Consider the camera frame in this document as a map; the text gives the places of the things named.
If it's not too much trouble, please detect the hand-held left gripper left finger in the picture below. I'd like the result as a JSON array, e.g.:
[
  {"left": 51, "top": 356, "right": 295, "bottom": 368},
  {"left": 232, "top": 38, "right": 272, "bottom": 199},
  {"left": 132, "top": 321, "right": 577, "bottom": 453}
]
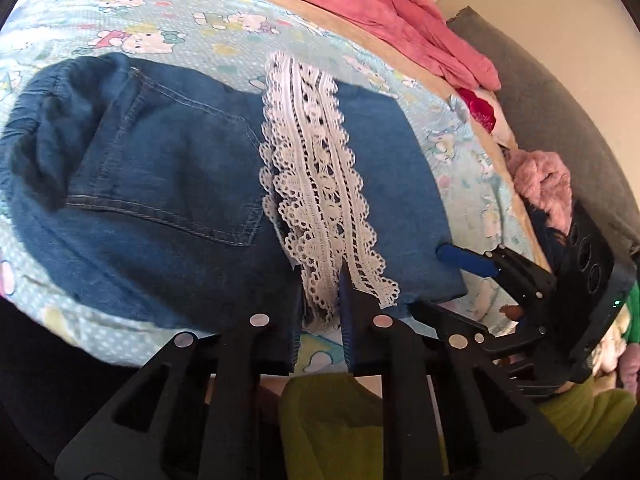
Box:
[{"left": 54, "top": 270, "right": 305, "bottom": 480}]

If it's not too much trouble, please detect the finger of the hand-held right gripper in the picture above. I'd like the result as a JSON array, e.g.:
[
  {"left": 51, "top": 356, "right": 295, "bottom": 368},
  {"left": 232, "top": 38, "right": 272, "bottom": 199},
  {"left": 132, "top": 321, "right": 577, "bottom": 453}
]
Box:
[
  {"left": 409, "top": 300, "right": 547, "bottom": 360},
  {"left": 436, "top": 242, "right": 559, "bottom": 307}
]

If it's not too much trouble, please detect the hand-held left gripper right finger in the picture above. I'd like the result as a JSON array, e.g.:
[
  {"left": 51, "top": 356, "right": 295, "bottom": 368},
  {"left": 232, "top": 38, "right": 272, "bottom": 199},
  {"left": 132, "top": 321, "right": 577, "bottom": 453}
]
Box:
[{"left": 339, "top": 259, "right": 584, "bottom": 480}]

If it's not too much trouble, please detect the blue denim pants lace hem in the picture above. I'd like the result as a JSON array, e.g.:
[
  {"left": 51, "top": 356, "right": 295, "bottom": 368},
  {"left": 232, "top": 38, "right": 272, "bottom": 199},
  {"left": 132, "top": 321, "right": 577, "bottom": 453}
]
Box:
[{"left": 0, "top": 51, "right": 468, "bottom": 368}]

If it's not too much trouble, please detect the dark blue cloth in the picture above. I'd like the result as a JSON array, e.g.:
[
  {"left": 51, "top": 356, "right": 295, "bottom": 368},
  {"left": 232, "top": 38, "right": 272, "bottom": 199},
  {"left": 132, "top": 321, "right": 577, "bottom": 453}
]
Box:
[{"left": 525, "top": 205, "right": 571, "bottom": 271}]

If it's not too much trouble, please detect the person's green clothing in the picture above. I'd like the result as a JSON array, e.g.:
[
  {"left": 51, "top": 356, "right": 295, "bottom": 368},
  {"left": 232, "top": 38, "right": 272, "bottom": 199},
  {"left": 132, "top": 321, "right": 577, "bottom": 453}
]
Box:
[{"left": 279, "top": 372, "right": 638, "bottom": 480}]

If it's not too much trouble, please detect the pink fluffy garment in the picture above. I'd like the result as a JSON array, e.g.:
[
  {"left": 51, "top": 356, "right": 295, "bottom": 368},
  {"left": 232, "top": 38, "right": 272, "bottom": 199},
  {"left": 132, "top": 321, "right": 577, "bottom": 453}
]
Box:
[{"left": 505, "top": 149, "right": 573, "bottom": 233}]

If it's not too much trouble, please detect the red flower pillow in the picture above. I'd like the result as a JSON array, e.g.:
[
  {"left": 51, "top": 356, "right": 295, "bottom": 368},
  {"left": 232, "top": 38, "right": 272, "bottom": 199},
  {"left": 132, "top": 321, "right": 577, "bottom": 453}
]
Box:
[{"left": 455, "top": 87, "right": 513, "bottom": 148}]

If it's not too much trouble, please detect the grey padded headboard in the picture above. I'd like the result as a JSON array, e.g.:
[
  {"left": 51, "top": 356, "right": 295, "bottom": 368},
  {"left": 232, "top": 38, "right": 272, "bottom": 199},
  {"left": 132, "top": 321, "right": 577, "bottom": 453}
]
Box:
[{"left": 446, "top": 6, "right": 640, "bottom": 256}]

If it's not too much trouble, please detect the pink duvet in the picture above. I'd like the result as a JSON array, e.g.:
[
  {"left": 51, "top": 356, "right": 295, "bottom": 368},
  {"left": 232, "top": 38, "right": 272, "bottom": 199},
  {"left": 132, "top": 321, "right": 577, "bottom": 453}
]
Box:
[{"left": 85, "top": 0, "right": 502, "bottom": 90}]

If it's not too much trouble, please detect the cartoon print bedsheet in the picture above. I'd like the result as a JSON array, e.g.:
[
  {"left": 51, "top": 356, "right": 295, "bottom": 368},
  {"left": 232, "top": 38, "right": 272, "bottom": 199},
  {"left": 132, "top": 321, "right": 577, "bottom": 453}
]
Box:
[{"left": 0, "top": 0, "right": 531, "bottom": 366}]

